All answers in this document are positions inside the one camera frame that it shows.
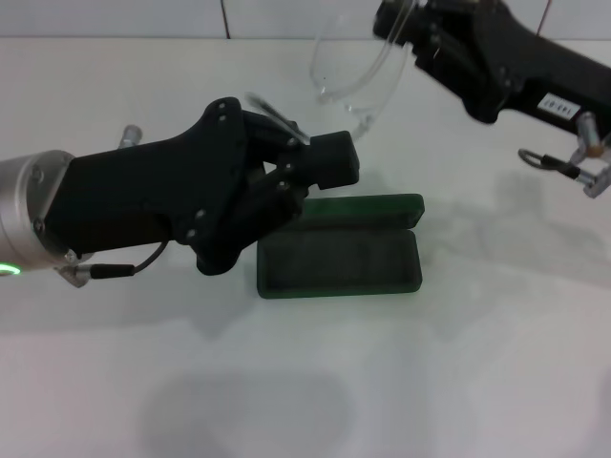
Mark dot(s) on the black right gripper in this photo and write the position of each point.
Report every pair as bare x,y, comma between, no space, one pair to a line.
539,71

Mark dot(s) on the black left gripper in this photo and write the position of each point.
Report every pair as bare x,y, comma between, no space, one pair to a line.
133,195

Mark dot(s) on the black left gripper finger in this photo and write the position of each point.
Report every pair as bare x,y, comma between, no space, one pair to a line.
334,150
339,174

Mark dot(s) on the green glasses case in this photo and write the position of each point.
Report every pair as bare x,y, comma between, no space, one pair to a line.
363,205

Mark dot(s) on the clear plastic glasses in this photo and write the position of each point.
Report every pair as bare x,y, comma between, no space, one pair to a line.
348,97

